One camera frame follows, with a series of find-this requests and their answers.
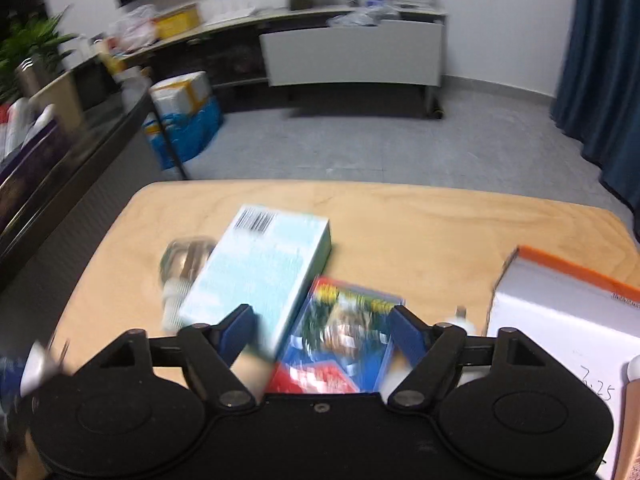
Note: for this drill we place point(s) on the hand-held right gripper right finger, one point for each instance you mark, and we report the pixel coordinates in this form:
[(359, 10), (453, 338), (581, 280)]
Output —
[(402, 335)]

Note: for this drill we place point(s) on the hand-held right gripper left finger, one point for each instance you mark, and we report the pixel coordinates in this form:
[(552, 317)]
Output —
[(241, 332)]

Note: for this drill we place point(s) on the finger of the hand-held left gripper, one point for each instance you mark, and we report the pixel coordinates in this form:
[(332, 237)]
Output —
[(10, 380)]

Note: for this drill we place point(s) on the colourful snack packet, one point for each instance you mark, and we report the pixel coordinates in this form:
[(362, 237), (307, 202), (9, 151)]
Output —
[(345, 330)]

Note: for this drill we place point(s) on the orange and white cardboard box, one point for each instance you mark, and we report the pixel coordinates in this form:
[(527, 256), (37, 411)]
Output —
[(550, 320)]

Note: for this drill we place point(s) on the copper coloured tube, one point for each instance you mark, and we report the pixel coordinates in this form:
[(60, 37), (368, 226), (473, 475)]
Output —
[(631, 425)]

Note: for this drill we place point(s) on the white plastic bottle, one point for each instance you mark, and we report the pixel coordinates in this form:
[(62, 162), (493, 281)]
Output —
[(462, 322)]

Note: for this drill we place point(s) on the green and white carton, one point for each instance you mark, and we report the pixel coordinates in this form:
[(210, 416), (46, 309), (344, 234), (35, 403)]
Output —
[(260, 270)]

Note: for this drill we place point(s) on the clear plastic bottle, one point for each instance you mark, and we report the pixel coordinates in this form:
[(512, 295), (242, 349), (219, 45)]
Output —
[(185, 270)]

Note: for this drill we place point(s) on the purple box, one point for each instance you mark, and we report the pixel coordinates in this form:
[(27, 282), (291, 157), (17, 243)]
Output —
[(27, 180)]

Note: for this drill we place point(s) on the blue pack of bottles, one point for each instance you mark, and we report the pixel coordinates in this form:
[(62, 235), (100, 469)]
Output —
[(182, 132)]

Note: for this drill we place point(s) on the black glass low table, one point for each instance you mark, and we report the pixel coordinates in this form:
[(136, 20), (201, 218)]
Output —
[(95, 160)]

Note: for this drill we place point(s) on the white and yellow cardboard box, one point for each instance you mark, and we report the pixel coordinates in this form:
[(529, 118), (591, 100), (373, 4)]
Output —
[(181, 92)]

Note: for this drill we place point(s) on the grey television cabinet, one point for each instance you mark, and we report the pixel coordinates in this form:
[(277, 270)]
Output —
[(350, 55)]

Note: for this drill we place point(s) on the clear plastic bag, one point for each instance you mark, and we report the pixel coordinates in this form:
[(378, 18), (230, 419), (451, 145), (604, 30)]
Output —
[(362, 17)]

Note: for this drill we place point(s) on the white plastic bag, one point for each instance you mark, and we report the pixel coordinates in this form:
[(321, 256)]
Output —
[(134, 30)]

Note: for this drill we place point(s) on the blue curtain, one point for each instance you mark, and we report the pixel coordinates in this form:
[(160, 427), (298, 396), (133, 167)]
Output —
[(605, 85)]

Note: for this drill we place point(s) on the leafy plant in metal pot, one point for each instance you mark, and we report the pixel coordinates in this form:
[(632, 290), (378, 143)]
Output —
[(32, 55)]

